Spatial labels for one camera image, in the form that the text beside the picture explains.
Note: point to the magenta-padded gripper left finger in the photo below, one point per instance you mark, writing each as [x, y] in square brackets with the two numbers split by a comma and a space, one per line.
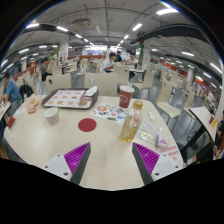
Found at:
[75, 160]

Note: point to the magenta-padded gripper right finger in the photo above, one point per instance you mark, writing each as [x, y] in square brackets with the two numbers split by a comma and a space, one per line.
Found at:
[148, 160]

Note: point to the clear yellow-capped drink bottle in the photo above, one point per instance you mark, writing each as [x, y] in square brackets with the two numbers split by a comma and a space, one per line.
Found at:
[131, 126]

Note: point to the red lettered table sticker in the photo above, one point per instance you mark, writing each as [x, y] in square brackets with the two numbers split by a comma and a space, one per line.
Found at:
[170, 153]

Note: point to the clear plastic bag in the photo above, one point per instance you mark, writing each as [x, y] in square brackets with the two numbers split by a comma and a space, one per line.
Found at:
[148, 133]

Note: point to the flat round red coaster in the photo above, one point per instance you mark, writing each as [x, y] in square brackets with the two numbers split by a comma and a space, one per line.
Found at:
[87, 124]

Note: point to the small white packet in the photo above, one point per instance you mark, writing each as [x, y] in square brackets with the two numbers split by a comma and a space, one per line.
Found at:
[152, 116]

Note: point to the white paper cup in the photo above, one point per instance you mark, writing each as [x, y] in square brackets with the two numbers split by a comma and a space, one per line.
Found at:
[52, 116]

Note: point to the brown tray with paper liner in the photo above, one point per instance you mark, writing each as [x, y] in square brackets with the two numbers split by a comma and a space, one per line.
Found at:
[70, 98]

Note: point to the small red sauce packet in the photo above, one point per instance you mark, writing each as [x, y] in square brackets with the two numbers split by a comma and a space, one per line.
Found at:
[31, 110]

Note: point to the red paper cup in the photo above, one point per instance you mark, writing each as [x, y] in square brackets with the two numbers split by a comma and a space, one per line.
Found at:
[126, 97]

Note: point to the beige neighbouring table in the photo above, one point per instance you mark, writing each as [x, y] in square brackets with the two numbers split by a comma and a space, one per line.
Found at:
[203, 116]
[3, 108]

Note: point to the white napkin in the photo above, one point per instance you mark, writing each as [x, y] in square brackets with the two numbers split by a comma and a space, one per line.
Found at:
[91, 90]

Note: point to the clear bag of fried food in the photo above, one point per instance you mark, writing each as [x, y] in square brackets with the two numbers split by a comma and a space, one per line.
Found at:
[33, 101]

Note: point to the person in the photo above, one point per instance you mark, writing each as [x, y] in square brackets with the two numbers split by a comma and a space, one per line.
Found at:
[107, 64]
[54, 59]
[118, 57]
[44, 69]
[218, 135]
[11, 91]
[133, 61]

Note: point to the dark red wallet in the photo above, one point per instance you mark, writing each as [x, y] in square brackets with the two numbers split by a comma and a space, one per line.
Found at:
[10, 122]

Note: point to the beige wooden chair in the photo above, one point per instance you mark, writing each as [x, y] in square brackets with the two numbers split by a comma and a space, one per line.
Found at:
[58, 83]
[101, 85]

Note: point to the black backpack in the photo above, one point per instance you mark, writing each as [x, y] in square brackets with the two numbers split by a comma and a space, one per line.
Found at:
[26, 92]

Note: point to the ceiling air conditioning unit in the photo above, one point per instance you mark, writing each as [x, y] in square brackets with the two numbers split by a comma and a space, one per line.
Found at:
[81, 22]

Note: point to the ceiling light strips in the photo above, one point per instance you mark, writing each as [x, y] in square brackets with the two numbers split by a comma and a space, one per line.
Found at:
[166, 11]

